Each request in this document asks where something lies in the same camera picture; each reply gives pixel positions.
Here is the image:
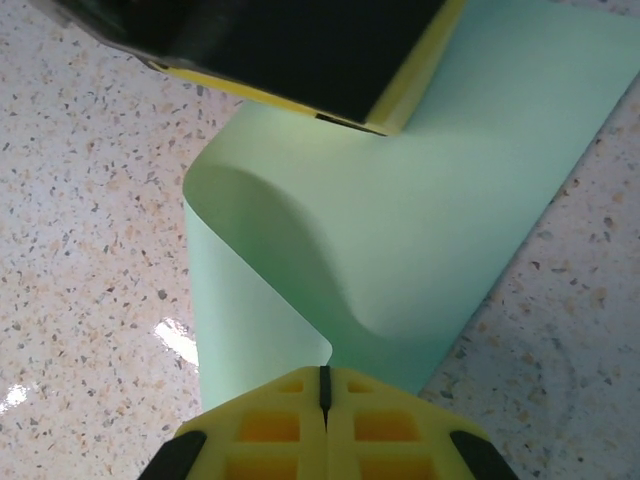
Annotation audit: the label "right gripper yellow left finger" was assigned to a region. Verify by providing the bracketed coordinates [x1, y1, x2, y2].
[144, 365, 327, 480]

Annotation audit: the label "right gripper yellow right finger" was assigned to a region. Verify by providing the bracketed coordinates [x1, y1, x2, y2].
[324, 366, 512, 480]

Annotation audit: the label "light green paper sheet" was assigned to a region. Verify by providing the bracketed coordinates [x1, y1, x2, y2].
[182, 0, 640, 419]

